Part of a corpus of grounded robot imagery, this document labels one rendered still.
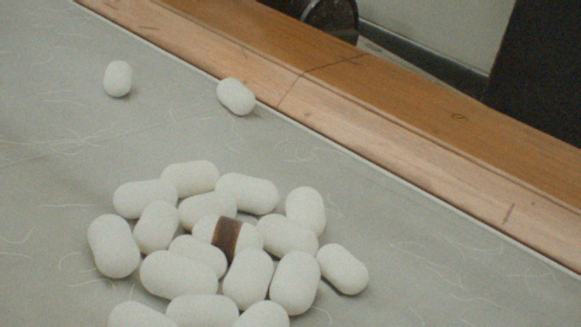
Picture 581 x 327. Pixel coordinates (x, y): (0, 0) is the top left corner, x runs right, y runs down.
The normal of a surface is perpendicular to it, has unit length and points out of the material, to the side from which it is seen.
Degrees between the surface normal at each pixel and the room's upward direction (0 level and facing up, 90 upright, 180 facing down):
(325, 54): 0
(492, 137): 0
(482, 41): 88
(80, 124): 0
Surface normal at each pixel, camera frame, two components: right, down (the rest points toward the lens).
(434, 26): -0.65, 0.25
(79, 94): 0.18, -0.86
